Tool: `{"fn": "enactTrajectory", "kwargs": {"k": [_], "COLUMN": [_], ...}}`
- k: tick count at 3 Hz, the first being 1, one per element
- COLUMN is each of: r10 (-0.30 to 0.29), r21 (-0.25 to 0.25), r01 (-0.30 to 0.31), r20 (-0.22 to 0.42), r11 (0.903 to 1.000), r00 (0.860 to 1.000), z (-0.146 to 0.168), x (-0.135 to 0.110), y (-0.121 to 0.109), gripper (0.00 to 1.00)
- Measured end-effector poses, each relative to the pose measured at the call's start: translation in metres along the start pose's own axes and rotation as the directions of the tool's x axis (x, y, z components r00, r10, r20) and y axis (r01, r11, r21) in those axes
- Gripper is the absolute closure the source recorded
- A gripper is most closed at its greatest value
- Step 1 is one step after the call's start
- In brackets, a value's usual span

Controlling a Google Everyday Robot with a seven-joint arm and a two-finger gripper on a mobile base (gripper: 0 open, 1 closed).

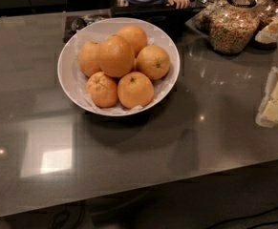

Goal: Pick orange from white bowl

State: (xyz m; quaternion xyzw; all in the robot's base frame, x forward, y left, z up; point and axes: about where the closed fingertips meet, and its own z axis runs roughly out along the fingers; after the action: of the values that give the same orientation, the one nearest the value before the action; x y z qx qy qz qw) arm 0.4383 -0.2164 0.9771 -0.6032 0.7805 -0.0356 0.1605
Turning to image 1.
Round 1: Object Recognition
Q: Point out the glass jar of cereal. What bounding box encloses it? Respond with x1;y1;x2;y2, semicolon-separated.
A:
208;0;259;55

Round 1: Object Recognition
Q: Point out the black laptop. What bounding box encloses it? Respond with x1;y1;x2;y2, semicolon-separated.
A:
111;4;203;41

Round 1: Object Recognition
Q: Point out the black floor cable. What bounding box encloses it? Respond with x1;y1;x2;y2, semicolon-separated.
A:
204;203;278;229

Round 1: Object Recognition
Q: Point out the black mouse pad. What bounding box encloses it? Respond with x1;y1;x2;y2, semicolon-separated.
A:
63;13;110;43

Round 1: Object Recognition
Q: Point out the computer mouse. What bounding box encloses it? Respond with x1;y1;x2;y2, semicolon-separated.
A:
71;18;87;33

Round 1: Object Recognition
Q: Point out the dish with food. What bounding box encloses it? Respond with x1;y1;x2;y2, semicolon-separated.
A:
253;17;278;50

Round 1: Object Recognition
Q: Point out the white paper bowl liner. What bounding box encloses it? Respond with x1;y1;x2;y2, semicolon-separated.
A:
73;20;174;115

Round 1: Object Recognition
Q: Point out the white bowl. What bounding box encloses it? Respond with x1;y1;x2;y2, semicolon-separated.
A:
56;17;182;117

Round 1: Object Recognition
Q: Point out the person's left hand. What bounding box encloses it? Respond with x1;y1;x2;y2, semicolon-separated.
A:
168;0;190;9

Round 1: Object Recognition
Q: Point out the orange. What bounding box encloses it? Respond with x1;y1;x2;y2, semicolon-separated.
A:
136;45;171;80
85;72;118;108
78;41;100;77
118;72;154;109
98;34;135;78
117;25;147;55

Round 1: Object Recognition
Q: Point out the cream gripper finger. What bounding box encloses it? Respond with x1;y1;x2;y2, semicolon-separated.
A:
255;67;278;128

